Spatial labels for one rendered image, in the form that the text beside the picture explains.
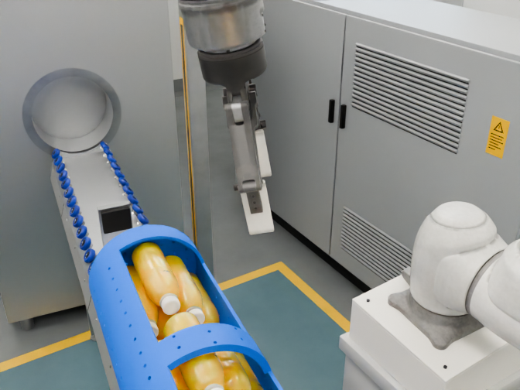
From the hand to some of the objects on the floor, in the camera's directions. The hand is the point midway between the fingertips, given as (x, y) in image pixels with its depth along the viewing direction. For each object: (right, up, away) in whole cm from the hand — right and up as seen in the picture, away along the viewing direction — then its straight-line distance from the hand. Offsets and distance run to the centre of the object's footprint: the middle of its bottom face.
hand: (260, 195), depth 76 cm
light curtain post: (-22, -85, +183) cm, 203 cm away
